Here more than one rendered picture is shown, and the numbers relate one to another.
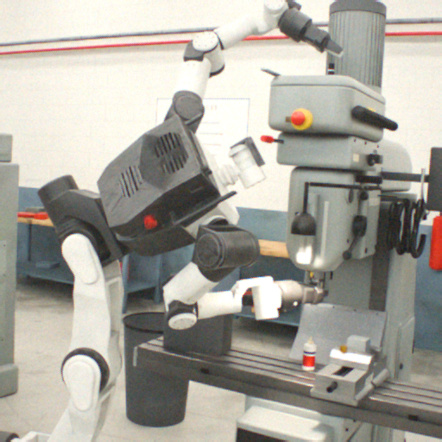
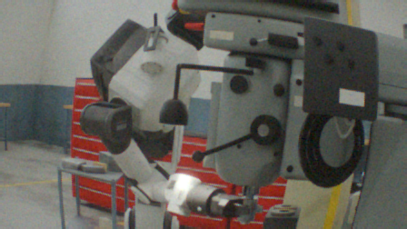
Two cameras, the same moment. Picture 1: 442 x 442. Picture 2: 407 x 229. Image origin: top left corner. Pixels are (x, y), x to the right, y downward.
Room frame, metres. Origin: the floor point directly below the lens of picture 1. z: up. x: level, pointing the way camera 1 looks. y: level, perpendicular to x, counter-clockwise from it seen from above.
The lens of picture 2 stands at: (1.62, -2.11, 1.57)
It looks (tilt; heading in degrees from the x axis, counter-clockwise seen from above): 3 degrees down; 84
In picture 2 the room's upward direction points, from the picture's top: 5 degrees clockwise
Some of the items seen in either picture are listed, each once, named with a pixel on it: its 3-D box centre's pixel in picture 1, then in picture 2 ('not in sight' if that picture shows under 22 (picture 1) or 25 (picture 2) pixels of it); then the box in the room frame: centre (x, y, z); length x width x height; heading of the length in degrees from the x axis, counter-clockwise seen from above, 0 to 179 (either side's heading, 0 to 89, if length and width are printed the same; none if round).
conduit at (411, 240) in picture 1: (400, 226); (336, 142); (2.11, -0.62, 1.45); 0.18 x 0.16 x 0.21; 152
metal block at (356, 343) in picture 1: (358, 347); not in sight; (1.89, -0.46, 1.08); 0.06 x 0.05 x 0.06; 60
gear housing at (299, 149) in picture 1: (330, 153); (280, 40); (2.00, -0.34, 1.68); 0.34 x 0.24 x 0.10; 152
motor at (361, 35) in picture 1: (355, 50); not in sight; (2.19, -0.44, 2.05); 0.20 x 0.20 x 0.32
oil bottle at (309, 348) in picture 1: (309, 352); not in sight; (2.00, -0.33, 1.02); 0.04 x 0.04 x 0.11
